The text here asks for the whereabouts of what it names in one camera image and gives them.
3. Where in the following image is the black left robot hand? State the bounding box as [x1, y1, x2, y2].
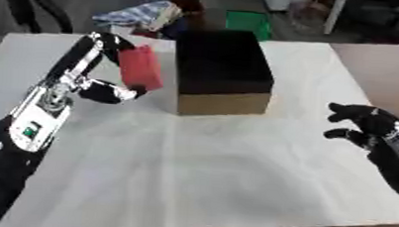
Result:
[42, 28, 154, 107]

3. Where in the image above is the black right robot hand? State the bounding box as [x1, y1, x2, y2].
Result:
[318, 101, 399, 200]

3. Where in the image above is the cardboard box with black inside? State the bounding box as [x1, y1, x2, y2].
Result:
[169, 26, 280, 122]

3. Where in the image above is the blue and white checked cloth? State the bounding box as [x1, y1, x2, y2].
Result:
[89, 0, 185, 36]

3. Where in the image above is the white furniture leg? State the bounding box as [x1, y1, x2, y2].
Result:
[321, 0, 351, 36]

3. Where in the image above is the clear plastic bag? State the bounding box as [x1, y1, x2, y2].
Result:
[286, 0, 334, 36]

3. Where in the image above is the green plastic crate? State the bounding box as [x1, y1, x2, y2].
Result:
[223, 9, 275, 42]

